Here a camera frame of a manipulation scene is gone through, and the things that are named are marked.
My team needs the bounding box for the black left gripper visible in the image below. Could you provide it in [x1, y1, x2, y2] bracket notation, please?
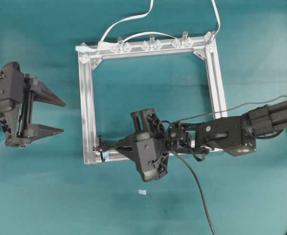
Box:
[0, 62, 66, 148]

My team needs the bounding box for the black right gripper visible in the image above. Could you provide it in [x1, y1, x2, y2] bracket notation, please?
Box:
[108, 108, 166, 182]

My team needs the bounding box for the black USB cable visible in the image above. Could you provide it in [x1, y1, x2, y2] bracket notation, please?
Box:
[93, 145, 219, 235]

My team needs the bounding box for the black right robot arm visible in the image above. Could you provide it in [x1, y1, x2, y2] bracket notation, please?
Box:
[98, 100, 287, 182]

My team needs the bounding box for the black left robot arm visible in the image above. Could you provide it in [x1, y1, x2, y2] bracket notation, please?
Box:
[0, 62, 66, 148]

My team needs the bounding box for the black zip tie loop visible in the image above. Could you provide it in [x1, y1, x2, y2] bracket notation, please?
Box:
[93, 136, 108, 163]

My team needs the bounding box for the blue tape on frame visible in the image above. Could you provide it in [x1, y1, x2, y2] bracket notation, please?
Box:
[103, 152, 109, 160]

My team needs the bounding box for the right arm thin grey cable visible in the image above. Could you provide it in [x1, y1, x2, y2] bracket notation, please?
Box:
[167, 92, 287, 128]

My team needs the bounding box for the square aluminium extrusion frame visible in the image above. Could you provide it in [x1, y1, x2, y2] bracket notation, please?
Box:
[75, 31, 227, 165]

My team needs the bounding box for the white flat cable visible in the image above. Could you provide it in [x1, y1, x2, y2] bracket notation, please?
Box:
[98, 0, 221, 48]

